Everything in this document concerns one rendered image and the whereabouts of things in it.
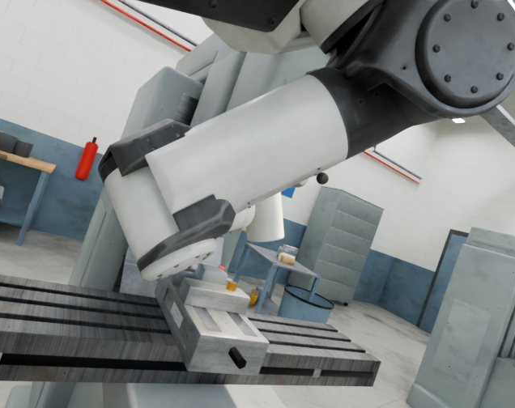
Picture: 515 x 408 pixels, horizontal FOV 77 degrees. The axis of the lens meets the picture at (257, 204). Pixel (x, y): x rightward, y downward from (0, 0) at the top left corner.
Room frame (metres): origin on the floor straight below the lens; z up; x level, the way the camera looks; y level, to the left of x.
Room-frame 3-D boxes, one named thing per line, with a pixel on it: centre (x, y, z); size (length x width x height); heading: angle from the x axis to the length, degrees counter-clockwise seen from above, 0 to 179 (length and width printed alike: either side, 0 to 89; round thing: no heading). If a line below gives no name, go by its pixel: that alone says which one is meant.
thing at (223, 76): (0.96, 0.12, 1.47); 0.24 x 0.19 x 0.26; 120
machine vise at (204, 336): (0.76, 0.03, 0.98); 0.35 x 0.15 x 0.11; 28
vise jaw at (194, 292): (0.73, 0.02, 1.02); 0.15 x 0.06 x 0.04; 118
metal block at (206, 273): (0.78, 0.05, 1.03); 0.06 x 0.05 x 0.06; 118
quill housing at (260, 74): (0.80, 0.03, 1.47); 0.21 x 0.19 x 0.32; 120
